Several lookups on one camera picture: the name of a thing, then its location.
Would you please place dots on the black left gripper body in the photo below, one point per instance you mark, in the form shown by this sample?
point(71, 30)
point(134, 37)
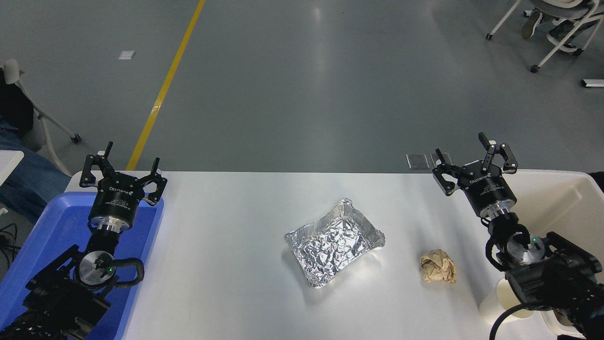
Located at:
point(115, 198)

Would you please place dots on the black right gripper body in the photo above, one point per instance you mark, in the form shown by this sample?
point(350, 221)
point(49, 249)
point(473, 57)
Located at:
point(488, 191)

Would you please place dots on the cream paper cup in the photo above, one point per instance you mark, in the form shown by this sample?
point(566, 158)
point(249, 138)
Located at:
point(498, 300)

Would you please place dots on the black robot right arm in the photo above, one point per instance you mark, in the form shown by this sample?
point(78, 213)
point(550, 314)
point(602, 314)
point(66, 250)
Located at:
point(552, 278)

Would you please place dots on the metal floor plate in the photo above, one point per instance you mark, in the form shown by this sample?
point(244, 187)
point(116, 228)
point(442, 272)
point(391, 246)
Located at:
point(447, 158)
point(417, 161)

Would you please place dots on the person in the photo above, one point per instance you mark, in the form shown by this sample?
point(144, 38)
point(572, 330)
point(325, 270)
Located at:
point(531, 23)
point(28, 177)

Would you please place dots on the blue plastic tray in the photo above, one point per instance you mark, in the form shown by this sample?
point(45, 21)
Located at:
point(52, 226)

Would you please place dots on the large pale plastic bin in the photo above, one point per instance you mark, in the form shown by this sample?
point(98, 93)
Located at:
point(557, 203)

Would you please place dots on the white wheeled chair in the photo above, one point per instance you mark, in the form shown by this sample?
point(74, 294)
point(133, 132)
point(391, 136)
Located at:
point(45, 123)
point(561, 40)

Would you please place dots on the white side table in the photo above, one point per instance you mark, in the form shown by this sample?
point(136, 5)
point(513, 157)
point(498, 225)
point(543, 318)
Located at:
point(9, 165)

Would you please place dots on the crumpled tan paper ball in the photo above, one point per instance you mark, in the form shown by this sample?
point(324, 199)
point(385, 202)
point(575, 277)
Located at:
point(439, 267)

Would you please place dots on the white flat floor object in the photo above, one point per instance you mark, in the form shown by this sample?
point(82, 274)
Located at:
point(593, 83)

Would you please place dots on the crumpled silver foil tray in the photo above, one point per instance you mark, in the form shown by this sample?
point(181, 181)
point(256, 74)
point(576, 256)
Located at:
point(332, 243)

